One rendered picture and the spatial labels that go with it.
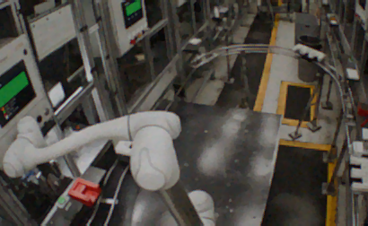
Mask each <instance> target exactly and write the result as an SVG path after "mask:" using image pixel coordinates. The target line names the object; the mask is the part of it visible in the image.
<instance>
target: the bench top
mask: <svg viewBox="0 0 368 226"><path fill-rule="evenodd" d="M166 112H169V113H172V114H175V115H176V116H178V118H179V121H180V129H181V131H180V134H179V135H178V136H177V137H176V138H174V139H172V140H171V141H172V146H173V149H174V151H175V154H176V159H177V163H178V166H179V169H180V174H179V177H180V181H181V182H182V184H183V186H184V187H185V188H186V190H187V192H188V194H190V193H191V192H194V191H202V192H206V193H208V194H209V195H210V196H211V198H212V200H213V202H214V207H215V210H214V213H220V215H219V217H218V220H217V222H216V225H215V226H260V225H261V222H262V216H263V214H264V212H265V207H266V201H267V198H268V193H269V188H270V183H271V181H272V177H273V172H274V167H275V161H276V153H277V148H278V144H279V139H280V133H281V125H282V118H283V115H279V114H274V113H267V112H261V111H255V110H247V109H236V108H228V107H222V106H215V105H206V104H200V103H193V102H186V101H178V100H174V101H173V102H172V104H171V105H170V106H169V108H168V109H167V111H166ZM248 121H250V122H248ZM210 145H213V147H210ZM122 170H123V169H122V167H121V164H120V161H119V162H118V164H117V165H116V166H115V168H114V170H113V171H112V172H111V174H110V175H109V177H108V180H107V182H106V186H105V188H104V191H103V192H102V196H101V198H103V199H114V197H115V193H116V192H117V189H118V184H119V182H120V181H119V180H120V179H121V177H122V175H123V173H122ZM99 197H100V195H99V196H98V197H97V199H96V200H95V201H94V203H93V205H92V206H89V205H88V208H87V209H86V210H85V212H84V213H83V216H82V217H81V218H80V220H79V222H78V223H77V224H76V225H75V226H86V225H87V224H88V222H89V220H90V219H91V218H92V214H93V211H94V210H95V207H96V204H97V203H98V202H97V201H98V198H99ZM117 200H118V203H117V204H115V206H114V208H113V209H114V210H113V212H112V213H111V214H112V215H111V216H110V220H109V223H108V224H107V226H179V225H178V224H177V223H176V221H175V220H174V219H173V217H172V216H171V213H170V211H169V210H168V209H167V207H166V205H165V204H164V203H163V201H162V200H161V198H160V197H159V196H158V195H157V193H156V191H155V190H147V189H144V188H143V187H140V186H139V185H137V183H136V181H135V179H134V178H133V176H132V175H129V174H125V175H124V178H123V180H122V182H121V185H120V188H119V190H118V195H117ZM111 207H112V204H105V203H99V206H98V209H97V211H96V214H95V216H94V217H93V220H92V222H91V224H90V225H89V226H103V225H104V224H105V222H106V221H107V219H108V217H109V214H110V209H111Z"/></svg>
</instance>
